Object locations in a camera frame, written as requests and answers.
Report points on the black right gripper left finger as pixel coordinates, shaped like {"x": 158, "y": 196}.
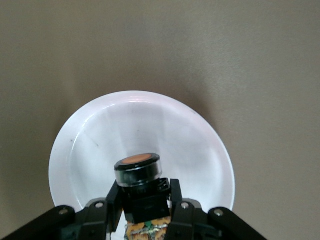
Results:
{"x": 95, "y": 217}

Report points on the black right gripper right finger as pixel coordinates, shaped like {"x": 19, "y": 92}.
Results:
{"x": 187, "y": 220}

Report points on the orange push button switch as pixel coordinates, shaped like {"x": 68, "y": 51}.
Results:
{"x": 140, "y": 172}

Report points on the pink round plate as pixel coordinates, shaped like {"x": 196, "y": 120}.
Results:
{"x": 150, "y": 125}

